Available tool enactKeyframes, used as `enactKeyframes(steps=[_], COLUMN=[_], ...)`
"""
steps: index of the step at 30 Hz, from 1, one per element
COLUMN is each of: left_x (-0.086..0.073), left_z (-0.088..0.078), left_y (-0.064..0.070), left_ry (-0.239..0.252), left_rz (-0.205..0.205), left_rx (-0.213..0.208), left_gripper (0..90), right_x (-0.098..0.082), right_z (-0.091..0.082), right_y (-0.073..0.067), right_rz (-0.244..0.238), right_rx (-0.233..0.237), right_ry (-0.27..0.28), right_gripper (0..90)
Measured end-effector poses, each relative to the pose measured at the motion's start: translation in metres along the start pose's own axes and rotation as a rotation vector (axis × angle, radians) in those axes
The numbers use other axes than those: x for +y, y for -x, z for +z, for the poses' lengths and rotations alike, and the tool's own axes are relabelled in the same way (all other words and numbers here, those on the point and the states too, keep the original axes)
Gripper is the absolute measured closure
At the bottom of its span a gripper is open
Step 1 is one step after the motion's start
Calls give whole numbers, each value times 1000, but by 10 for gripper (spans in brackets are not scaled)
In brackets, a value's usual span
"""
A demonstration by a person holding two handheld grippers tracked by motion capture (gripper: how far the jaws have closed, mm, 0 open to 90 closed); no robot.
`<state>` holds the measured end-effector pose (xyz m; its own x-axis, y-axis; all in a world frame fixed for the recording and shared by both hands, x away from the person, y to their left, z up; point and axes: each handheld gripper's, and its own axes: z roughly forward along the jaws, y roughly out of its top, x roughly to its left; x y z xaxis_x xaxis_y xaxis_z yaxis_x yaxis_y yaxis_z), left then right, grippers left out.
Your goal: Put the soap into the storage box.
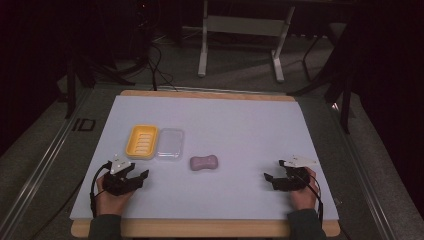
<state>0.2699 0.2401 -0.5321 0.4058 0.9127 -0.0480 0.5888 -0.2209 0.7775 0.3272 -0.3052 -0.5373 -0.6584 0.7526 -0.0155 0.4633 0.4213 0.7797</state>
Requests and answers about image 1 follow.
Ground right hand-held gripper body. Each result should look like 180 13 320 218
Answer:
273 154 318 192

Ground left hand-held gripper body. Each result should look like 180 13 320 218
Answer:
102 153 142 197

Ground person's left hand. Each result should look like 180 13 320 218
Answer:
95 179 135 217

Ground person's right hand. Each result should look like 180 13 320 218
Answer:
288 167 321 212

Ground yellow soap dish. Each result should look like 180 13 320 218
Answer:
124 124 160 160

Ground clear plastic lid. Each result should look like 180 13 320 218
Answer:
155 127 185 161

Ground white table mat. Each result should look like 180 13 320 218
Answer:
69 94 340 222

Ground purple soap bar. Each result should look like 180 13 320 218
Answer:
189 154 220 172

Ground wooden table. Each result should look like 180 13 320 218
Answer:
70 89 342 239

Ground black metal stand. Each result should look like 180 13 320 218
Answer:
64 49 137 120
287 19 355 135

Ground white metal stand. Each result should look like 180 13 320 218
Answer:
197 0 297 84

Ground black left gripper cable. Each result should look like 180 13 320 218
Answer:
88 161 113 219

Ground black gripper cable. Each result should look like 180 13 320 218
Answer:
293 171 325 228
88 161 113 219

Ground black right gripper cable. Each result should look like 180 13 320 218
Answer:
293 171 325 228

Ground metal floor rail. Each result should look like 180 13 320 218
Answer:
329 102 398 240
0 87 95 240

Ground black floor cables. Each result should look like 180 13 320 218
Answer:
145 41 179 92

